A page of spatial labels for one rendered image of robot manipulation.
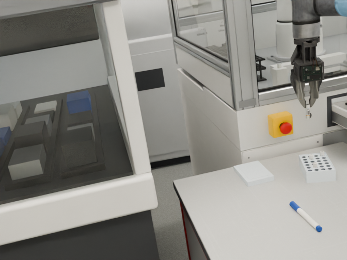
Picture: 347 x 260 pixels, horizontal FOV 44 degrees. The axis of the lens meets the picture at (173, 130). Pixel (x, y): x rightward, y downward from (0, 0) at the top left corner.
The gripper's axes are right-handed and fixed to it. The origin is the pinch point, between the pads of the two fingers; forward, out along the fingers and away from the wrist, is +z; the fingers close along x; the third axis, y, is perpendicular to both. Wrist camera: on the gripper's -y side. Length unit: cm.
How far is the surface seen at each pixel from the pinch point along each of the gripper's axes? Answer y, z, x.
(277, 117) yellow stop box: -6.5, 6.5, -8.5
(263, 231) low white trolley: 34.7, 21.2, -17.9
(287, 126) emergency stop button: -4.3, 9.0, -5.7
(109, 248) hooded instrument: 25, 31, -63
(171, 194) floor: -125, 99, -68
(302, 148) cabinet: -13.9, 21.5, 0.5
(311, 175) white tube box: 11.9, 18.8, -1.5
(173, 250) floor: -63, 98, -61
